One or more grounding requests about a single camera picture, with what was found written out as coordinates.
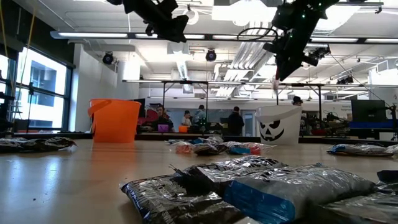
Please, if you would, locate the white ring light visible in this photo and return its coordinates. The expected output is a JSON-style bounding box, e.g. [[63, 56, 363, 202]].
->
[[183, 8, 200, 26]]

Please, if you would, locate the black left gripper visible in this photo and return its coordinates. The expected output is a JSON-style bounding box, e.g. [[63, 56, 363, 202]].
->
[[141, 4, 189, 44]]

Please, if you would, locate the silver ventilation duct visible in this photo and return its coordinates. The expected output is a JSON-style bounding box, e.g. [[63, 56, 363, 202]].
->
[[310, 0, 363, 65]]

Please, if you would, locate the black aluminium table frame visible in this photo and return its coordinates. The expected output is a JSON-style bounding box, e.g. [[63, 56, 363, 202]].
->
[[0, 131, 398, 146]]

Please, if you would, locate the silver blue-end candy packet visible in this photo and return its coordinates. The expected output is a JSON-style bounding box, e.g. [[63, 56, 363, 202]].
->
[[169, 154, 289, 197]]

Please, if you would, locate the black tripod stand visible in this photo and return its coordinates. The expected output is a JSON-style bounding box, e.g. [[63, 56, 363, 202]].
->
[[26, 82, 35, 132]]

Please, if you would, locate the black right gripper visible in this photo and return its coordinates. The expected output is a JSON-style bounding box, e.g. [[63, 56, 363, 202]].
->
[[276, 32, 312, 81]]

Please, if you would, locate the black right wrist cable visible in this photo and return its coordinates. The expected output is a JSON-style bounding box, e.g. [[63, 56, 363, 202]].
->
[[237, 27, 280, 42]]

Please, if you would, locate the white jack-o-lantern bucket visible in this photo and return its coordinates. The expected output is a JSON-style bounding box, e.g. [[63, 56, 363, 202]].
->
[[255, 105, 303, 146]]

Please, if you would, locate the white ceiling light panel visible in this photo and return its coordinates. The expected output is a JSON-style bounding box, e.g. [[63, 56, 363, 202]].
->
[[211, 0, 274, 22]]

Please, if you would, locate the red cabinet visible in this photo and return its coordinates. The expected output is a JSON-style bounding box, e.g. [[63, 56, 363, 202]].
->
[[137, 108, 156, 126]]

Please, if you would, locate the orange plastic bucket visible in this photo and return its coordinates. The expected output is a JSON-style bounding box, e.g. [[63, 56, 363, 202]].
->
[[87, 98, 142, 144]]

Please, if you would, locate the red clear-wrapped candy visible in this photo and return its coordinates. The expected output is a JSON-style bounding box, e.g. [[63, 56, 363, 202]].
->
[[247, 142, 276, 156]]

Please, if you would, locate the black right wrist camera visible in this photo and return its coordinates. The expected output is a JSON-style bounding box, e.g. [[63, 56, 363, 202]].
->
[[262, 41, 280, 54]]

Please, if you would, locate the yellow cable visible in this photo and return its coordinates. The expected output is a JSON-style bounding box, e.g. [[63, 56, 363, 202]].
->
[[11, 0, 38, 131]]

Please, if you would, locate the dark framed window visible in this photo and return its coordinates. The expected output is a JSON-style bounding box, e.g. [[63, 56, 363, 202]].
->
[[0, 46, 74, 133]]

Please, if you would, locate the black workstation frame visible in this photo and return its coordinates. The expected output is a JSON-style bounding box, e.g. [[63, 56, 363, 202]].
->
[[161, 80, 210, 134], [275, 82, 323, 108]]

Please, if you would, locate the black camera on boom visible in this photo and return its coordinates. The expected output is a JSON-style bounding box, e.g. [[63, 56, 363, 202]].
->
[[309, 45, 331, 65]]

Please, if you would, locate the orange clear-wrapped candy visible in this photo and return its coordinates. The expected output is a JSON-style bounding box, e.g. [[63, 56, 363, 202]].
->
[[174, 141, 194, 155]]

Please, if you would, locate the black computer monitor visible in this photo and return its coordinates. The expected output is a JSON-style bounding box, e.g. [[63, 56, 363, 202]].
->
[[351, 99, 388, 124], [132, 98, 146, 119]]

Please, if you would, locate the overhead beam with light strips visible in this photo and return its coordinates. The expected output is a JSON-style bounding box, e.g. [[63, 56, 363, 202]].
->
[[49, 30, 398, 45]]

